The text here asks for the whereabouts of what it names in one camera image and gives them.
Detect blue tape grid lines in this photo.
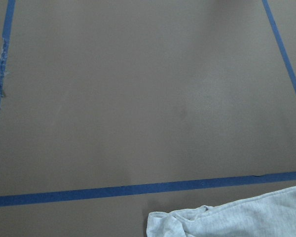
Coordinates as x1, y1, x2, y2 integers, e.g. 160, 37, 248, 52
0, 0, 296, 207

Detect grey cartoon print t-shirt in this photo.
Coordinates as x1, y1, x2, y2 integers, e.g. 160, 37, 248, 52
146, 186, 296, 237

